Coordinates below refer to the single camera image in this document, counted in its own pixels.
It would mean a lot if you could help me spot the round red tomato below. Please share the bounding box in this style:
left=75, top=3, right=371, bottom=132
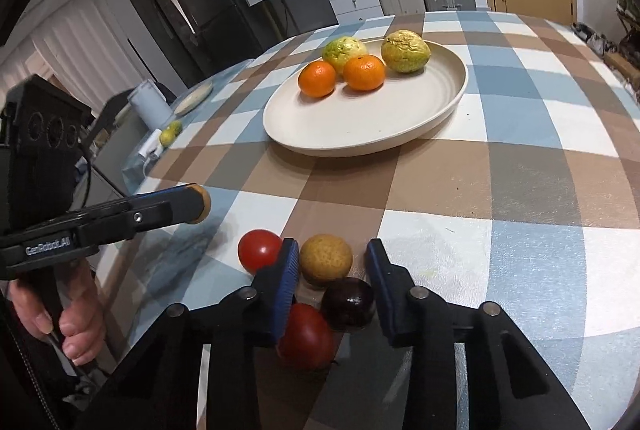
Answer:
left=238, top=229, right=282, bottom=275

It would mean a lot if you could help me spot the brown longan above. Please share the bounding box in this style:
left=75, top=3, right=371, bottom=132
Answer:
left=195, top=185, right=212, bottom=223
left=299, top=234, right=352, bottom=286

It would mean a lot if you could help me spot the oval red tomato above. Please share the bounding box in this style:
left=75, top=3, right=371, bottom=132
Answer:
left=277, top=303, right=335, bottom=370

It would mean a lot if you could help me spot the small orange mandarin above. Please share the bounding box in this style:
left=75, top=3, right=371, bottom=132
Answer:
left=297, top=60, right=337, bottom=99

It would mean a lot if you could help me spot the dark plum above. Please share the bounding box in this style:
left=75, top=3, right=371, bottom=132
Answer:
left=320, top=277, right=375, bottom=332

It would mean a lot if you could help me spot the large orange mandarin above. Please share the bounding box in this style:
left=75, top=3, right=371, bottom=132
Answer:
left=343, top=54, right=386, bottom=92

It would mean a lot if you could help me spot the person's left hand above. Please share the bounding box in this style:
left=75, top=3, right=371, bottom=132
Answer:
left=9, top=259, right=106, bottom=366

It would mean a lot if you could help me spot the white curtain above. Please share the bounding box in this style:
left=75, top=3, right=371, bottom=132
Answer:
left=1, top=0, right=149, bottom=113

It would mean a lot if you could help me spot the white kettle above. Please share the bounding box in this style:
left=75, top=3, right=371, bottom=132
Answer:
left=128, top=79, right=172, bottom=130

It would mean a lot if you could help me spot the small side plate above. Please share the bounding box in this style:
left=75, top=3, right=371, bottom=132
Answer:
left=172, top=82, right=214, bottom=117

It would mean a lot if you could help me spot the black refrigerator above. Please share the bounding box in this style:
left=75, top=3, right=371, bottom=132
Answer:
left=178, top=0, right=278, bottom=73

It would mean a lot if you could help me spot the cream round plate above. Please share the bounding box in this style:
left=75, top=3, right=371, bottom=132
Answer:
left=262, top=42, right=469, bottom=157

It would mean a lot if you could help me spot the yellow-green citrus left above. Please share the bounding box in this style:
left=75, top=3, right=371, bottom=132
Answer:
left=321, top=36, right=369, bottom=75

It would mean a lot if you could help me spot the yellow-green citrus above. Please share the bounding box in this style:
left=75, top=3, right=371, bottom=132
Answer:
left=381, top=30, right=432, bottom=74
left=321, top=36, right=369, bottom=75

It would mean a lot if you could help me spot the checkered tablecloth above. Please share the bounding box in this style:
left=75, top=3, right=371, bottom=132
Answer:
left=98, top=12, right=639, bottom=429

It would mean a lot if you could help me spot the yellow-green citrus right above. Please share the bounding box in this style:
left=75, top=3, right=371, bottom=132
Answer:
left=381, top=30, right=432, bottom=74

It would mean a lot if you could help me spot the wooden shoe rack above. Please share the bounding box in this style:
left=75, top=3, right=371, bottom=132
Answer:
left=604, top=0, right=640, bottom=99

